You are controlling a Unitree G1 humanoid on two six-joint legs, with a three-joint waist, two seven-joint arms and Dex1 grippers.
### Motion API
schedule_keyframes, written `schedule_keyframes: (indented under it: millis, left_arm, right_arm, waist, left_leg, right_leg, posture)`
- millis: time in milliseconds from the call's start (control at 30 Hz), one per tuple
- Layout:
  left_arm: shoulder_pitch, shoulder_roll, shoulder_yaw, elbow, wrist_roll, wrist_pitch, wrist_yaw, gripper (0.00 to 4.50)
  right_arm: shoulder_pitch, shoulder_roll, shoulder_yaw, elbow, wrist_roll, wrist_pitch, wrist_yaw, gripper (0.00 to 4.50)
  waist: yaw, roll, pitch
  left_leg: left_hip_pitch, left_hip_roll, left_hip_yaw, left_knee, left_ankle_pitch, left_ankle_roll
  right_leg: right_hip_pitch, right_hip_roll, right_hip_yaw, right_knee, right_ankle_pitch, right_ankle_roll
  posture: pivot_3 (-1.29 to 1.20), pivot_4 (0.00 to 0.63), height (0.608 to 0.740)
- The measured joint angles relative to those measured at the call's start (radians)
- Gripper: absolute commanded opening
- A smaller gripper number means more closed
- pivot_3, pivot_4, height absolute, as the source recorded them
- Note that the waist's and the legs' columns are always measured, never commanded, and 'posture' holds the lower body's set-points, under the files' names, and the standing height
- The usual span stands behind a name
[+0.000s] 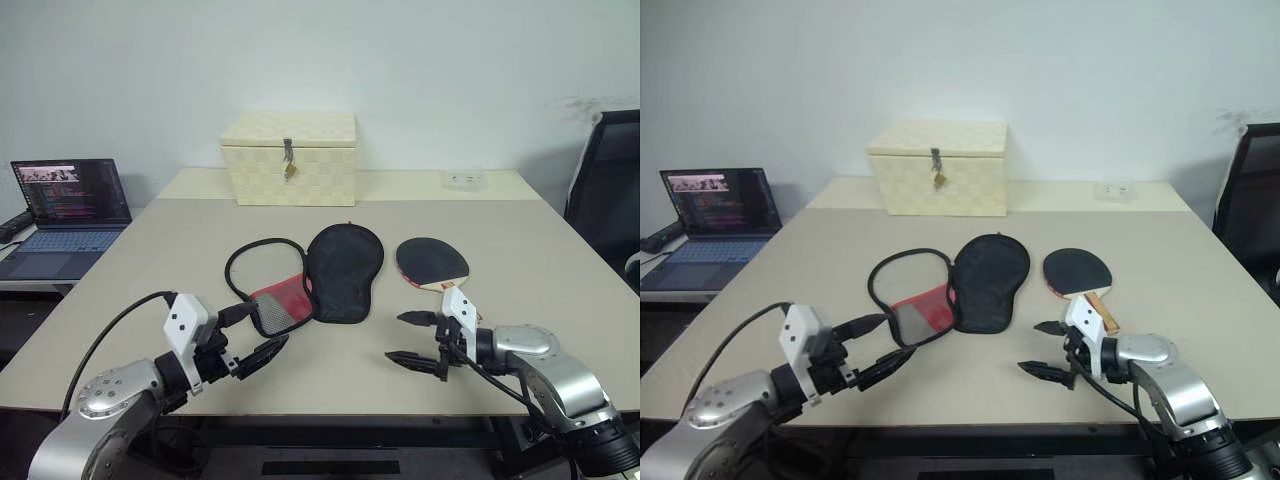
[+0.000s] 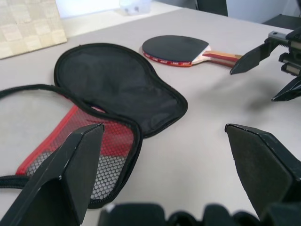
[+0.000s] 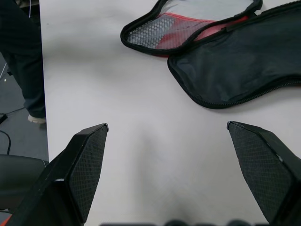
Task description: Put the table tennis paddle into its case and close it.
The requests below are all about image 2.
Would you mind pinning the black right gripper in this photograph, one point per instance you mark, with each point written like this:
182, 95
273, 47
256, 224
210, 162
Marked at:
292, 51

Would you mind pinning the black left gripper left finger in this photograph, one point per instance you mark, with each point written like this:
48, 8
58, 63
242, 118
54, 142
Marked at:
61, 174

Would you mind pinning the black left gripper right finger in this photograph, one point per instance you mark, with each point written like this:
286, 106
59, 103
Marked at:
261, 164

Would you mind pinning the table tennis paddle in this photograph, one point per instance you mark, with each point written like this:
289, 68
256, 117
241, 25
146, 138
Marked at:
174, 44

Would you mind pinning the black paddle case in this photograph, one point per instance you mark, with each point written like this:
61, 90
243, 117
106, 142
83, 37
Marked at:
117, 89

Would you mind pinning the clear plastic container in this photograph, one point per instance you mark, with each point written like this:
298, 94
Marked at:
135, 7

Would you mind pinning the cream woven storage box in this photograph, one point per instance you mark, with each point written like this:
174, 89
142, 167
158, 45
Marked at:
28, 26

